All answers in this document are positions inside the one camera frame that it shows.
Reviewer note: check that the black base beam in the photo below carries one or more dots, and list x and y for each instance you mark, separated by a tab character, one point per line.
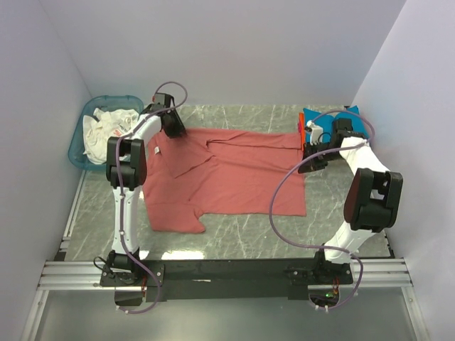
222	279

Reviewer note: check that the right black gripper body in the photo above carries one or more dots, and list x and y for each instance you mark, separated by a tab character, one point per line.
319	162

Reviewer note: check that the folded blue t-shirt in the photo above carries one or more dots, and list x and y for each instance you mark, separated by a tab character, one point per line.
325	122

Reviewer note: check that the teal plastic bin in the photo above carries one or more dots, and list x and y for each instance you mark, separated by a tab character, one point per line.
107	104

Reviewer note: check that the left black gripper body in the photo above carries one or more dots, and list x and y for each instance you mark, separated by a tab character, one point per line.
175	124

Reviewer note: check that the aluminium frame rail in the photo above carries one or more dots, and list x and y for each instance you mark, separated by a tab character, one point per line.
59	275

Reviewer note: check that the dusty red t-shirt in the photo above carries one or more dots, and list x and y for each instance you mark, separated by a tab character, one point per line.
220	171

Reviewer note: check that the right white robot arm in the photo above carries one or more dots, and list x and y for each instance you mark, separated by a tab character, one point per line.
374	195

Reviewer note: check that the folded orange t-shirt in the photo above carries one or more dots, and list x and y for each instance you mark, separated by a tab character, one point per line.
301	128

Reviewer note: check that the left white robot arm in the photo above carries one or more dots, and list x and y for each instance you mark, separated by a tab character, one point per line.
126	173

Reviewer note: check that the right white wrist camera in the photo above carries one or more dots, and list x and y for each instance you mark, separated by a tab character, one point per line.
314	131

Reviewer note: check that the crumpled white t-shirt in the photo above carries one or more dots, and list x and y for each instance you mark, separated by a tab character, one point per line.
99	127

